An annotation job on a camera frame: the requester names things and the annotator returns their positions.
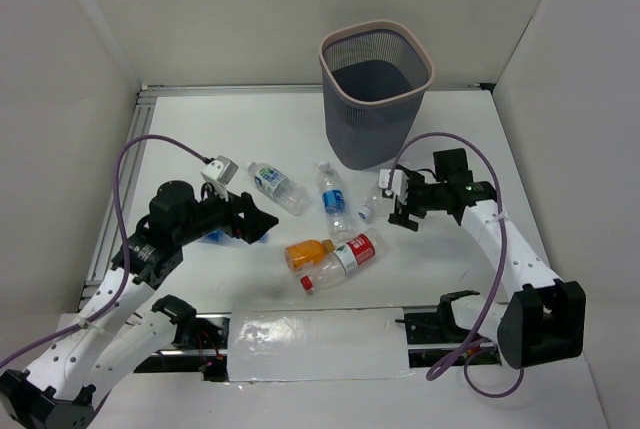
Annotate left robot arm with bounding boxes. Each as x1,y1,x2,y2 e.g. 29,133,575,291
1,181,279,428

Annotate red label water bottle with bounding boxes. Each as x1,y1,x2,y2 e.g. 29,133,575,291
299,229,390,294

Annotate clear white cap bottle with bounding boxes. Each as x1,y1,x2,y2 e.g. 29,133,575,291
357,181,395,224

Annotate grey mesh waste bin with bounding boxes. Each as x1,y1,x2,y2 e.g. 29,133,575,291
319,20,435,170

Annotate blue label water bottle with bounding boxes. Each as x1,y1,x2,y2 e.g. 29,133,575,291
316,161,355,242

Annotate aluminium frame rail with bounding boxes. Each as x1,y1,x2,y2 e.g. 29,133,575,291
78,82,494,313

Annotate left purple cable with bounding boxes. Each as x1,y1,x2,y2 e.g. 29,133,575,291
0,134,211,415

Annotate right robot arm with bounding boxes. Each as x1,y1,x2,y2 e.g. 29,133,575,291
378,149,586,369

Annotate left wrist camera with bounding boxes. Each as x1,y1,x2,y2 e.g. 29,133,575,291
200,156,238,201

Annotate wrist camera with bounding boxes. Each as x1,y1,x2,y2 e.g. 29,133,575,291
200,156,238,201
378,166,409,204

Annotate orange juice bottle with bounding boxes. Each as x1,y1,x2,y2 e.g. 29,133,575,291
284,239,335,273

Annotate crushed blue cap bottle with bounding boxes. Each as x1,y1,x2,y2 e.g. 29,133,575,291
202,230,247,247

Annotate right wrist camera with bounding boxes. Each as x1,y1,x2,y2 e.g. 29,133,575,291
378,166,409,204

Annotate green white label bottle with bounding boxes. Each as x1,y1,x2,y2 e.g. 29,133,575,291
247,162,309,216

